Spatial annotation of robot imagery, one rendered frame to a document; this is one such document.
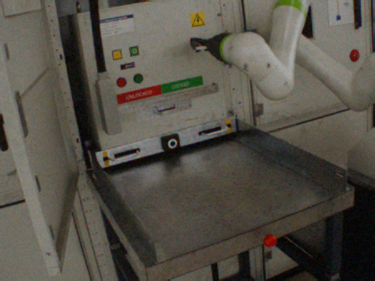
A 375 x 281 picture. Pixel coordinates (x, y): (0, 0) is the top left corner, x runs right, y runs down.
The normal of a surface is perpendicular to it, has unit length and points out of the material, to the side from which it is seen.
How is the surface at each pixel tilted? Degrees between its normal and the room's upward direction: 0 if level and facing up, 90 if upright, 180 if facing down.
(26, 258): 90
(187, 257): 90
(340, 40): 90
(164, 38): 90
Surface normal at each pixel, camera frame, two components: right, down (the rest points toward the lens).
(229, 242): 0.40, 0.26
